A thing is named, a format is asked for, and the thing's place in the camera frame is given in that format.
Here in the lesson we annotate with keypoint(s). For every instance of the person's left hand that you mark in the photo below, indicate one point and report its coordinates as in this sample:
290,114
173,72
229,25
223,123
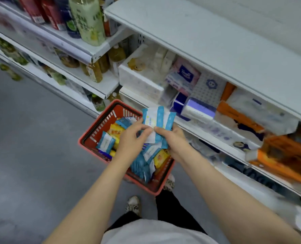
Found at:
130,147

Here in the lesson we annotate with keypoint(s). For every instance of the person's right hand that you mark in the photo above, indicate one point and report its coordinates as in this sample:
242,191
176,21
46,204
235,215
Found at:
178,146

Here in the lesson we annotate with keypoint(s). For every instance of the pile of wipe packets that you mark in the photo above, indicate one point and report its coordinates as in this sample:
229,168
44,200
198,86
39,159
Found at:
140,165

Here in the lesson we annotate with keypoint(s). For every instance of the red plastic shopping basket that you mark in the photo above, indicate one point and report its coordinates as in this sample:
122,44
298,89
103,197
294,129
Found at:
155,186

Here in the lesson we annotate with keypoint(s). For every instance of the person's right forearm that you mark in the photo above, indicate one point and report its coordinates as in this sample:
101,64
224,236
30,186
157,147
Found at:
236,205

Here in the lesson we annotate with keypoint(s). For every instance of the person's left forearm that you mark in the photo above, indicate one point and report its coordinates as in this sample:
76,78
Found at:
94,208

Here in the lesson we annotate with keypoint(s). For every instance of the leopard print shoe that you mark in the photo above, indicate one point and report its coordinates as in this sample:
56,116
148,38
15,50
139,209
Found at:
169,182
133,204

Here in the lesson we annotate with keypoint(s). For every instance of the purple and white tissue pack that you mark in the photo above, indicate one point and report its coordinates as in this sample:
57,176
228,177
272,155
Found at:
198,111

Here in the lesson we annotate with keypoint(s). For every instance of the white purple dotted tissue pack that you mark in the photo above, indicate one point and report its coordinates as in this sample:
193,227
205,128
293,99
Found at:
208,91

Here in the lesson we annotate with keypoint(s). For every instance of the black trousers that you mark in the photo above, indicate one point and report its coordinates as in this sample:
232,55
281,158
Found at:
170,208

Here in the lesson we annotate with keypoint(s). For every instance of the large white paper roll pack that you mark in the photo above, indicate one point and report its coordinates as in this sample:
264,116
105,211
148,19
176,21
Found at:
137,83

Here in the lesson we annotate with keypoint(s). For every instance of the orange white paper roll pack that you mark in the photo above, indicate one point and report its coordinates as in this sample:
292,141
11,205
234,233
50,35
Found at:
236,116

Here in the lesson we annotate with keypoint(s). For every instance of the pink tissue pack blue label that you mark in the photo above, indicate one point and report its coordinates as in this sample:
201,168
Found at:
184,73

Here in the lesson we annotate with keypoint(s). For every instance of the dark printed pack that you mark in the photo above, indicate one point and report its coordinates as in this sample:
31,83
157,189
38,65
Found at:
254,175

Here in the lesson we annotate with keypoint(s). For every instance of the row of yellow oil bottles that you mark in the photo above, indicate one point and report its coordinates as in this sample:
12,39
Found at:
94,72

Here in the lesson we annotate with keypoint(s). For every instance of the white shirt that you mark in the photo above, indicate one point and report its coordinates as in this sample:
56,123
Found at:
153,233

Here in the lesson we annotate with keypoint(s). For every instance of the white wrapped paper pack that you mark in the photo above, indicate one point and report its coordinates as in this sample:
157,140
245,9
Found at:
262,111

